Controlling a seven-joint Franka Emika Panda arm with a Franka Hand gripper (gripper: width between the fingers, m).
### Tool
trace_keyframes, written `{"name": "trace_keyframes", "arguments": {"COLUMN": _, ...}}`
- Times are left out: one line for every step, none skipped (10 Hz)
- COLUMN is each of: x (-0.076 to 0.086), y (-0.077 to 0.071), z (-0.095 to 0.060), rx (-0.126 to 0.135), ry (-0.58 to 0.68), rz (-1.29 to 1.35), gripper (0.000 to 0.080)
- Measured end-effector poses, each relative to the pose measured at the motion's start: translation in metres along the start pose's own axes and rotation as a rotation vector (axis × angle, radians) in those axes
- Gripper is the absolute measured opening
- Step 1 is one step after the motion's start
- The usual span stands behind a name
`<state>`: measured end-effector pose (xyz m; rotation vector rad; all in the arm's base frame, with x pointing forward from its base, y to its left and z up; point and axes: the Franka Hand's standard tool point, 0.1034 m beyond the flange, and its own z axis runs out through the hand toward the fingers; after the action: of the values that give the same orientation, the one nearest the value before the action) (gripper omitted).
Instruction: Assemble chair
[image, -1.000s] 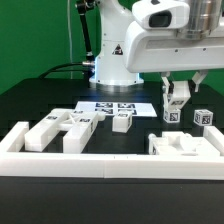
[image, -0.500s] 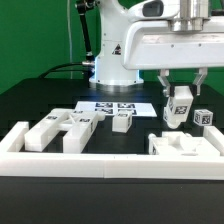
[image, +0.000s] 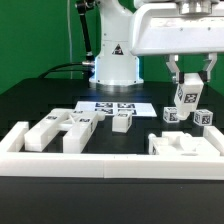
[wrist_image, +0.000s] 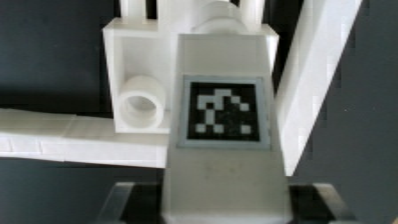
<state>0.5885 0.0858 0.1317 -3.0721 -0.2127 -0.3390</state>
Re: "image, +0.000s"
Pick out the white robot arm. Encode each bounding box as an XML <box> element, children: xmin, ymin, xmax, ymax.
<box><xmin>90</xmin><ymin>0</ymin><xmax>224</xmax><ymax>88</ymax></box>

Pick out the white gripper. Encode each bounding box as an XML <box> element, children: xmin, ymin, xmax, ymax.
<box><xmin>129</xmin><ymin>2</ymin><xmax>224</xmax><ymax>84</ymax></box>

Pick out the white chair back frame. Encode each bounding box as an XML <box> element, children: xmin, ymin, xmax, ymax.
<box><xmin>24</xmin><ymin>108</ymin><xmax>100</xmax><ymax>154</ymax></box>

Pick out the black jointed camera mount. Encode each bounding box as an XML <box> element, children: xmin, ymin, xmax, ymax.
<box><xmin>75</xmin><ymin>0</ymin><xmax>96</xmax><ymax>62</ymax></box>

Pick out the black cable bundle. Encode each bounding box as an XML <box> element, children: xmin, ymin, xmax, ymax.
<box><xmin>38</xmin><ymin>61</ymin><xmax>98</xmax><ymax>80</ymax></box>

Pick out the white tag sheet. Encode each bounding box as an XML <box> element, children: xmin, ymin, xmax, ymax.
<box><xmin>75</xmin><ymin>101</ymin><xmax>157</xmax><ymax>117</ymax></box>

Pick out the white chair seat part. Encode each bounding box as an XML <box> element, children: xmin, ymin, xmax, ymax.
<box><xmin>148</xmin><ymin>131</ymin><xmax>220</xmax><ymax>157</ymax></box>

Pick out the white U-shaped fence frame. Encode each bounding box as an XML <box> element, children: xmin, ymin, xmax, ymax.
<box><xmin>0</xmin><ymin>122</ymin><xmax>224</xmax><ymax>180</ymax></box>

